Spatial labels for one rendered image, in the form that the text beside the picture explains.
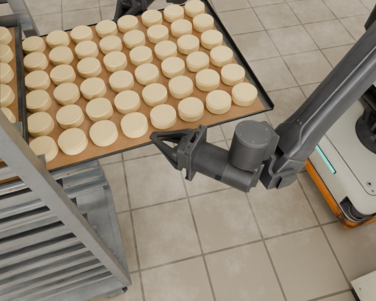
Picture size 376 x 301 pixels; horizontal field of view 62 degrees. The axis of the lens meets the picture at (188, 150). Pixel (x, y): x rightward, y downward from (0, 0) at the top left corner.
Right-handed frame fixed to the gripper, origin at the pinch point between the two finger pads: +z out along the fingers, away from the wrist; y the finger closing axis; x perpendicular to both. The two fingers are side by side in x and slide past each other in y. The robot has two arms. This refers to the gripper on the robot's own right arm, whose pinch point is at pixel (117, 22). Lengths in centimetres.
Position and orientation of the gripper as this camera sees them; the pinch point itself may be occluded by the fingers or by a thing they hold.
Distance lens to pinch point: 87.1
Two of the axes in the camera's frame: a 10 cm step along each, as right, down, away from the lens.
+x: 8.9, 3.9, -2.4
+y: 0.0, -5.3, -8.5
